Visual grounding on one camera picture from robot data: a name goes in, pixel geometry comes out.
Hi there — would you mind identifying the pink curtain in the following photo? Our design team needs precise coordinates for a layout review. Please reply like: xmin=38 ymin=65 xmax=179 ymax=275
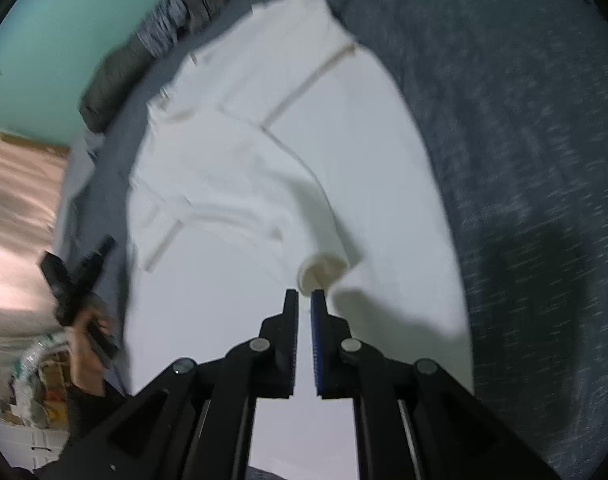
xmin=0 ymin=127 xmax=73 ymax=343

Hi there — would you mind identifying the cardboard box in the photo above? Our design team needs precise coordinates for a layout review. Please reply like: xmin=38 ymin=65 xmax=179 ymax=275
xmin=38 ymin=354 xmax=71 ymax=430

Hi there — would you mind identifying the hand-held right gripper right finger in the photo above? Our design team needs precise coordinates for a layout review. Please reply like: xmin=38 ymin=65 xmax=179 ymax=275
xmin=310 ymin=289 xmax=560 ymax=480

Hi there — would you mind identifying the light grey sheet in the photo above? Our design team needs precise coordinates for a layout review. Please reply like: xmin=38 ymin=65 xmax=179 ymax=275
xmin=50 ymin=129 xmax=106 ymax=263

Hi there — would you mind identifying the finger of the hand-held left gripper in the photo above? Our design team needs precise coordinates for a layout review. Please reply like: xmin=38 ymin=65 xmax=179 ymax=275
xmin=83 ymin=234 xmax=118 ymax=282

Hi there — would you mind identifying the person's left forearm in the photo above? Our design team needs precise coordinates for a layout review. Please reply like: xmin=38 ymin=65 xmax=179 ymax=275
xmin=63 ymin=384 xmax=136 ymax=463

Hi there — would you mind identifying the clear plastic bag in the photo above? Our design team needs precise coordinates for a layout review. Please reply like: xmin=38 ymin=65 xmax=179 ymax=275
xmin=10 ymin=336 xmax=71 ymax=412

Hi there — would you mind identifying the person's left hand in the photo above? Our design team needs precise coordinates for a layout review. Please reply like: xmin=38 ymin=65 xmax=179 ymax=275
xmin=70 ymin=304 xmax=115 ymax=395

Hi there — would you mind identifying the bed with blue patterned sheet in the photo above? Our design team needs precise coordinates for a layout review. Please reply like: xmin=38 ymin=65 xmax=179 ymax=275
xmin=50 ymin=0 xmax=608 ymax=480

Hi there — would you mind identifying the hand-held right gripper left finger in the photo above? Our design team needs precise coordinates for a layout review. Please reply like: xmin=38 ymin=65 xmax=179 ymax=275
xmin=43 ymin=289 xmax=300 ymax=480

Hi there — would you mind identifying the dark grey rolled duvet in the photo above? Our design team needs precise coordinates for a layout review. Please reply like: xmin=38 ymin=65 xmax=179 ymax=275
xmin=78 ymin=0 xmax=266 ymax=134

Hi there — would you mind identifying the blue checked cloth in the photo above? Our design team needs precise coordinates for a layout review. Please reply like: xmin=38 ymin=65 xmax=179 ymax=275
xmin=135 ymin=0 xmax=191 ymax=59

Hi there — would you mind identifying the white long-sleeve shirt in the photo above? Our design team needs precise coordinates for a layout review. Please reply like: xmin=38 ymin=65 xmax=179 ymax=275
xmin=121 ymin=0 xmax=476 ymax=472

